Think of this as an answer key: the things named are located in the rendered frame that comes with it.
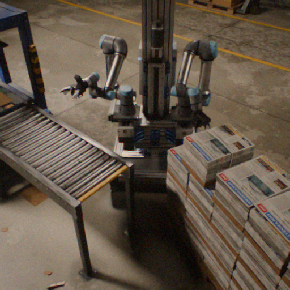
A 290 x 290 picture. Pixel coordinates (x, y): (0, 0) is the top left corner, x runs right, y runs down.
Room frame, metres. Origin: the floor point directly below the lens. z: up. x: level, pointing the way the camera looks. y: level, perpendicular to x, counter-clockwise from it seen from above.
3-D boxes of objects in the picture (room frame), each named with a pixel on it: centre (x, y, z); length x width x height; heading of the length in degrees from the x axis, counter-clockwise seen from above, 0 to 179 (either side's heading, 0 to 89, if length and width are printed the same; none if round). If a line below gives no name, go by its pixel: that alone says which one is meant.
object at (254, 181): (1.40, -0.63, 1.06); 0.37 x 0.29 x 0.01; 118
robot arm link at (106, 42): (2.57, 0.28, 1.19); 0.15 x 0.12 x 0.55; 61
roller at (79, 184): (1.73, 0.38, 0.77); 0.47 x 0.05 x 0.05; 139
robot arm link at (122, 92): (2.50, 0.17, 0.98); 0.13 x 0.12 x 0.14; 61
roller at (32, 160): (2.03, 0.72, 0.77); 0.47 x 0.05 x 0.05; 139
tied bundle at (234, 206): (1.42, -0.65, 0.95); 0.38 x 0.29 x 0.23; 118
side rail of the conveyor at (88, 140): (2.26, 0.60, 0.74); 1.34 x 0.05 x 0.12; 49
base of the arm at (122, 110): (2.50, 0.16, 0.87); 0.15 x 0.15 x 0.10
